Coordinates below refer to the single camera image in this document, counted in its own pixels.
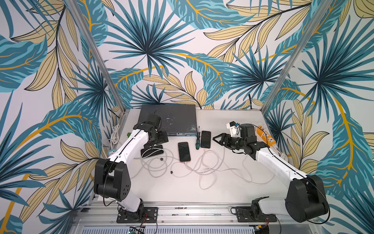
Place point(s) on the white-edged black phone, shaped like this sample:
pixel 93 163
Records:
pixel 205 139

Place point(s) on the light blue power strip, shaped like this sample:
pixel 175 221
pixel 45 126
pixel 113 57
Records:
pixel 112 153

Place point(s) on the left aluminium corner post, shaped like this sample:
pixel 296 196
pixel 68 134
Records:
pixel 84 28

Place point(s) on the aluminium front rail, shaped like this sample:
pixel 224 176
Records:
pixel 179 218

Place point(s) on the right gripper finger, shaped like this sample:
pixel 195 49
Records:
pixel 221 142
pixel 222 136

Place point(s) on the grey network switch box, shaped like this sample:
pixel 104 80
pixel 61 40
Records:
pixel 176 119

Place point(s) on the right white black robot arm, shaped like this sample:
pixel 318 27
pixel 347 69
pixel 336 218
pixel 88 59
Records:
pixel 306 197

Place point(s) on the orange power strip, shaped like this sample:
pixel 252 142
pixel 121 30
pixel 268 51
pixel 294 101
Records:
pixel 265 136

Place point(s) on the aluminium corner post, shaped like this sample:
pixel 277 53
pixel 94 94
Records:
pixel 315 20
pixel 84 28

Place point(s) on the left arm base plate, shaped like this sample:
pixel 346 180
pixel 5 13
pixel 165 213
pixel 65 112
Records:
pixel 143 215

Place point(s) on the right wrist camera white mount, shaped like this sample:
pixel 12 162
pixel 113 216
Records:
pixel 234 128

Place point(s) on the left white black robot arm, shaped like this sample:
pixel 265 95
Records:
pixel 111 176

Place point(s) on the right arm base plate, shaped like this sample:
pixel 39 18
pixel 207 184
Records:
pixel 247 214

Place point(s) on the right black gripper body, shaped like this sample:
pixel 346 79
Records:
pixel 228 141

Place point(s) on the right aluminium corner post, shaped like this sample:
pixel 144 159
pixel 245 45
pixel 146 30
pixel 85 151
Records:
pixel 315 20

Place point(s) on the green handled screwdriver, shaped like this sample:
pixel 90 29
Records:
pixel 198 136

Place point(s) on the pink-edged black phone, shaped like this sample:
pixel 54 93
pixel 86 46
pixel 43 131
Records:
pixel 184 152

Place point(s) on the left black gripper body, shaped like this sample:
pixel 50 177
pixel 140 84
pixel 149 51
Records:
pixel 155 145

